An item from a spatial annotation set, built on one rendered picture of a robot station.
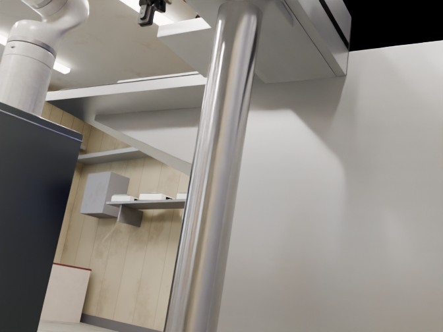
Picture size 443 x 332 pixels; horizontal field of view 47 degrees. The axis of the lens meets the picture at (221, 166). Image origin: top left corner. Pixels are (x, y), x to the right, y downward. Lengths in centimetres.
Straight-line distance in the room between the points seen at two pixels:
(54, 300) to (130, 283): 101
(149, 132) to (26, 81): 40
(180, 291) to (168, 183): 620
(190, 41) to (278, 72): 13
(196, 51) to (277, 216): 26
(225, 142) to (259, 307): 26
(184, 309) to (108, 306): 664
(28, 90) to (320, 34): 82
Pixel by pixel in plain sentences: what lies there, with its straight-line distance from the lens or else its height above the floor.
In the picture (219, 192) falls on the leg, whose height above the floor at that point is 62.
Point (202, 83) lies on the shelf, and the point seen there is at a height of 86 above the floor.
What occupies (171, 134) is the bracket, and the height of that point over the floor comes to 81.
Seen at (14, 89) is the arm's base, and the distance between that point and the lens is 129.
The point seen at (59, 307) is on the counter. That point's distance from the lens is 718.
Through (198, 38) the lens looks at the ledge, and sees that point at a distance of 72.
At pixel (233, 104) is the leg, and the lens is 52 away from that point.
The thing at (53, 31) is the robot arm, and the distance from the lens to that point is 136.
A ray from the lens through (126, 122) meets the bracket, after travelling 105.
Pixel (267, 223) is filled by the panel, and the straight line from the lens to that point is 70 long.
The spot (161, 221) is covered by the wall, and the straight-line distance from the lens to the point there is 658.
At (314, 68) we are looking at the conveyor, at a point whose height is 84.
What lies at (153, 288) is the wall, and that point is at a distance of 645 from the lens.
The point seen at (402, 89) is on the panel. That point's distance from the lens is 70.
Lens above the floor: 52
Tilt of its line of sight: 15 degrees up
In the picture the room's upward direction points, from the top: 9 degrees clockwise
